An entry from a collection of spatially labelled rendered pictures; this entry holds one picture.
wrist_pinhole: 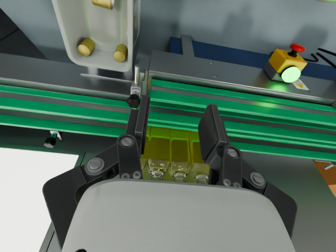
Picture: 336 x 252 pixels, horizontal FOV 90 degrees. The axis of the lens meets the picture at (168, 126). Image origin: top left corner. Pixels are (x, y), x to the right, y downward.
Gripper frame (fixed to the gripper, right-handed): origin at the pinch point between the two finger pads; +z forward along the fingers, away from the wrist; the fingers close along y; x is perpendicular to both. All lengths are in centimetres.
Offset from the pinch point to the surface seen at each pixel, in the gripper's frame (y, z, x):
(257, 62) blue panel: 36, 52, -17
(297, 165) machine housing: 62, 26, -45
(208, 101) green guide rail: 12.2, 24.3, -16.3
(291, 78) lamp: 36, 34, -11
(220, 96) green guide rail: 16.3, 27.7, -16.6
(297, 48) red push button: 36, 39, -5
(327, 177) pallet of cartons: 202, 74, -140
